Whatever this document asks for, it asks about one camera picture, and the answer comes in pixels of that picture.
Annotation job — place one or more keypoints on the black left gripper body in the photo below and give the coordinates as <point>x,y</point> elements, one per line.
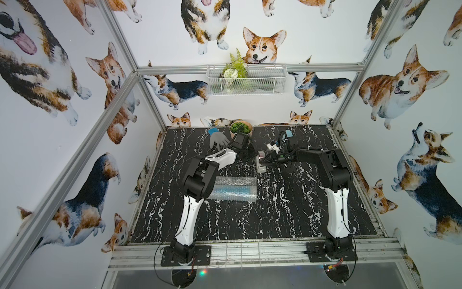
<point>240,142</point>

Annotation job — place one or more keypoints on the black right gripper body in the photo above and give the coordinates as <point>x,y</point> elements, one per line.
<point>278,159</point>

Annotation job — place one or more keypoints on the white tape dispenser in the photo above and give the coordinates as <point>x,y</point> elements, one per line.
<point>259,166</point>

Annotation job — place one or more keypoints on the clear bubble wrap sheet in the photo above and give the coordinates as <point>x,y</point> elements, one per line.
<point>235,181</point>

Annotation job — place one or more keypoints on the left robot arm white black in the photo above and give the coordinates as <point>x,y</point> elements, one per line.
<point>202,181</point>

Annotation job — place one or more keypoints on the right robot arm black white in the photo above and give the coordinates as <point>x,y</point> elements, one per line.
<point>335,178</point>

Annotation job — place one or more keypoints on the beige pot green plant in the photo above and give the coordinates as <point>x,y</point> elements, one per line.
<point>242,127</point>

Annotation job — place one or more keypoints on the grey glove blue cuff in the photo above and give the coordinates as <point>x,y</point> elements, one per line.
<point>217,140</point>

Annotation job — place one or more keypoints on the green fern in basket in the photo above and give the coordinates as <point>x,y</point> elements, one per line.
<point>235,73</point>

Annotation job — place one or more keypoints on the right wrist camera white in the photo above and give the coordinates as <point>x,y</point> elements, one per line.
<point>273,148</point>

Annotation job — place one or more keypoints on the white wire wall basket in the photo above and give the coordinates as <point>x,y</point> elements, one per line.
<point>262,80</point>

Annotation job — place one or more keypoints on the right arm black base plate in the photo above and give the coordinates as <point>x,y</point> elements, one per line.
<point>328,252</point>

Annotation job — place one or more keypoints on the aluminium front rail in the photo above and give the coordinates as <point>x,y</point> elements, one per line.
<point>252,254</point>

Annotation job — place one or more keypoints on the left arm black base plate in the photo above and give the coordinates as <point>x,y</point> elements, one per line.
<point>196,255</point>

